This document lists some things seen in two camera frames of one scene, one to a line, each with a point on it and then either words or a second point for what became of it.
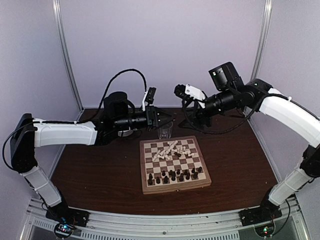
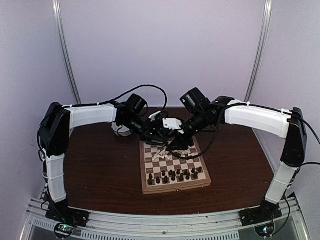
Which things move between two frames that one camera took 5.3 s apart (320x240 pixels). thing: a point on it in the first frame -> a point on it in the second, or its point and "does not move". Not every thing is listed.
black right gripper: (196, 118) -> (181, 140)
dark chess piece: (181, 178) does not move
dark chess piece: (173, 178) does not move
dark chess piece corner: (150, 180) does not move
